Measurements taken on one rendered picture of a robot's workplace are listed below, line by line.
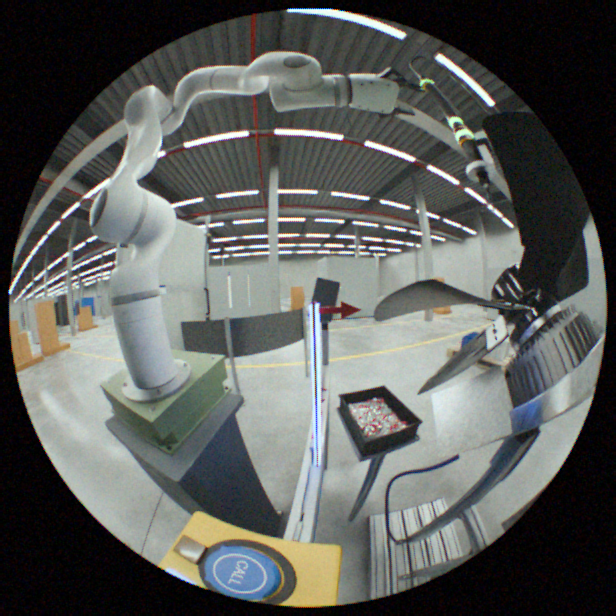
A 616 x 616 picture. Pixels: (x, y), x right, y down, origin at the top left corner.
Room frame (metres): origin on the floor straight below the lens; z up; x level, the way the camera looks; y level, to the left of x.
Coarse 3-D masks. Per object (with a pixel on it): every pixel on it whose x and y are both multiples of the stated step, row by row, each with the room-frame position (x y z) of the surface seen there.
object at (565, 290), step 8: (584, 240) 0.01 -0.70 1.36; (576, 248) 0.04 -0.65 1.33; (584, 248) 0.02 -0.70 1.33; (576, 256) 0.05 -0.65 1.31; (584, 256) 0.02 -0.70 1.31; (568, 264) 0.07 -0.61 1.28; (576, 264) 0.05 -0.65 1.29; (584, 264) 0.02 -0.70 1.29; (560, 272) 0.10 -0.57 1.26; (568, 272) 0.08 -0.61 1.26; (576, 272) 0.05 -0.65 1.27; (584, 272) 0.02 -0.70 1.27; (560, 280) 0.10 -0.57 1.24; (568, 280) 0.08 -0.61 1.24; (576, 280) 0.05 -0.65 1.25; (584, 280) 0.03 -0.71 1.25; (560, 288) 0.10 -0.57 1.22; (568, 288) 0.08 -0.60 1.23; (576, 288) 0.05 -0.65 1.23; (560, 296) 0.10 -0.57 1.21; (568, 296) 0.08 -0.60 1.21
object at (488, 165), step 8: (480, 136) 0.15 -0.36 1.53; (480, 144) 0.15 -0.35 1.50; (488, 144) 0.14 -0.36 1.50; (488, 152) 0.15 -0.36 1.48; (488, 160) 0.16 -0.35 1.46; (472, 168) 0.19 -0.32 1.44; (480, 168) 0.17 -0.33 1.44; (488, 168) 0.16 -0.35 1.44; (472, 176) 0.21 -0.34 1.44; (488, 176) 0.18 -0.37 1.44
